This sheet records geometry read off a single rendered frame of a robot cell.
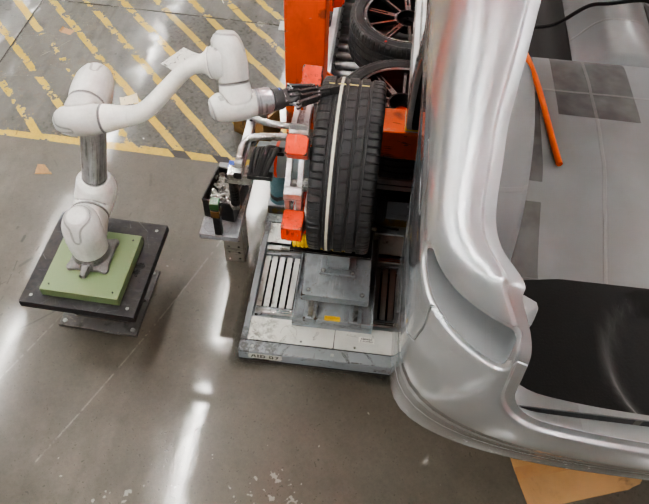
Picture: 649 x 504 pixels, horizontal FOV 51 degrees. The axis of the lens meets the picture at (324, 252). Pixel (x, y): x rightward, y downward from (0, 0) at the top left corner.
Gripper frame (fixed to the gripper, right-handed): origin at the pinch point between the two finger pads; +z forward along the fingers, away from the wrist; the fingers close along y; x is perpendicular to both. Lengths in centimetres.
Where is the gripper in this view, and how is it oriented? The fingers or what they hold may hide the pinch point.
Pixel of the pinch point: (328, 90)
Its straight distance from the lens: 239.7
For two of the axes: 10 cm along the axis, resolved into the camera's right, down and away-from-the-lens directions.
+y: 3.1, 7.2, -6.2
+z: 9.5, -2.1, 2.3
